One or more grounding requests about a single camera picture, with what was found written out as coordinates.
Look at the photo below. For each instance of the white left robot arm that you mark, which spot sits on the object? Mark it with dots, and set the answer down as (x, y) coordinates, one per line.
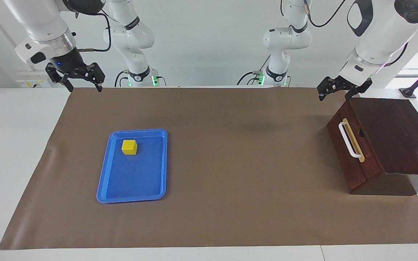
(379, 32)

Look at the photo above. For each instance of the yellow cube block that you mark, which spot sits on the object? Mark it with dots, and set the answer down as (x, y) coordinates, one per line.
(129, 147)

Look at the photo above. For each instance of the dark wooden drawer cabinet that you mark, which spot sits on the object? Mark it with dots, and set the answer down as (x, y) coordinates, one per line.
(397, 134)

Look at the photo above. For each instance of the brown table mat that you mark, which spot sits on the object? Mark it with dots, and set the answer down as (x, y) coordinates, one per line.
(230, 163)

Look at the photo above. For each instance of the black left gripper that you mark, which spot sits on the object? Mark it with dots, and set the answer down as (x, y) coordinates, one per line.
(346, 85)

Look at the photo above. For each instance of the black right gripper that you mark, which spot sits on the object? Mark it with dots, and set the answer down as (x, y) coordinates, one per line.
(69, 63)

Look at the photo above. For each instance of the white wall socket box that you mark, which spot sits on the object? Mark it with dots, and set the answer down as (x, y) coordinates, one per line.
(35, 79)

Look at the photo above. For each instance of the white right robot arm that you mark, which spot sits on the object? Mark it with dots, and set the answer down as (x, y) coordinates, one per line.
(40, 21)

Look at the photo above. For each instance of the blue plastic tray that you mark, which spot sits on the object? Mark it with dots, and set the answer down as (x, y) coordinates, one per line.
(132, 174)

